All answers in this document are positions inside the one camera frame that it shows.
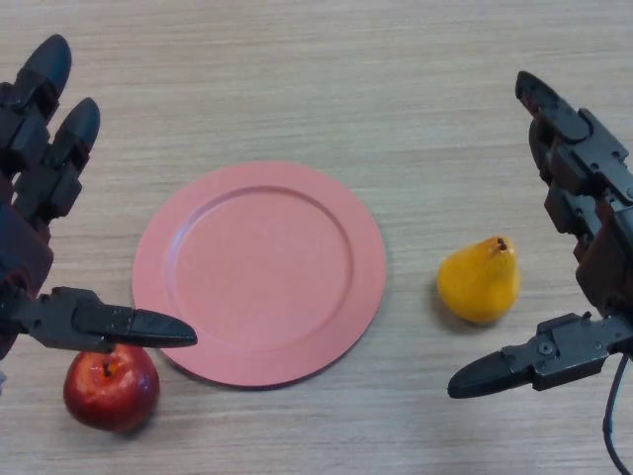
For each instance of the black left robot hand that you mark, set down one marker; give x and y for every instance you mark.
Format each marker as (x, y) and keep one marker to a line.
(29, 163)

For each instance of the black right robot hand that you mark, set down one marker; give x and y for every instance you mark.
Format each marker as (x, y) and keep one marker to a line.
(588, 198)

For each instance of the yellow pear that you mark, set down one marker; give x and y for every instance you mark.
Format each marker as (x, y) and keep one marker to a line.
(479, 282)

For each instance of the pink round plate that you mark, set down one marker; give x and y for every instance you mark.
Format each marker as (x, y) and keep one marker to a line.
(259, 273)

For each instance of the red apple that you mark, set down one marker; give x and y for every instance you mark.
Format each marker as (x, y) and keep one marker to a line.
(111, 391)

